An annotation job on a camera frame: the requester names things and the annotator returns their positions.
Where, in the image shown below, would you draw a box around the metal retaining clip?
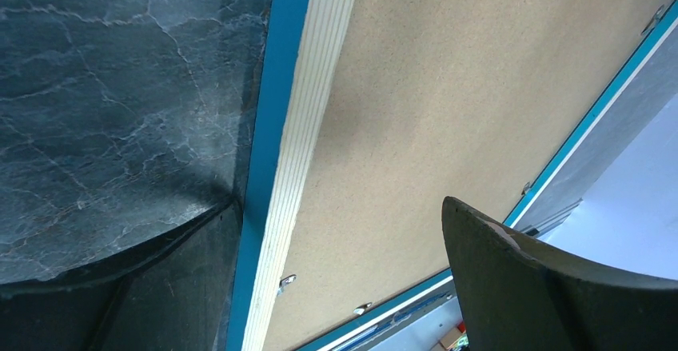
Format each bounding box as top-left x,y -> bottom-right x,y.
353,302 -> 373,316
277,274 -> 297,296

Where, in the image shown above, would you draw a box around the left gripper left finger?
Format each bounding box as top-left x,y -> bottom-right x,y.
1,202 -> 242,350

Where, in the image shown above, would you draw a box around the light wooden picture frame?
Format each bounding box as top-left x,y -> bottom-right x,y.
225,0 -> 677,350

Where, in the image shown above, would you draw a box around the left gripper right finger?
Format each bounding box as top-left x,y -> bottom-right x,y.
441,197 -> 677,350

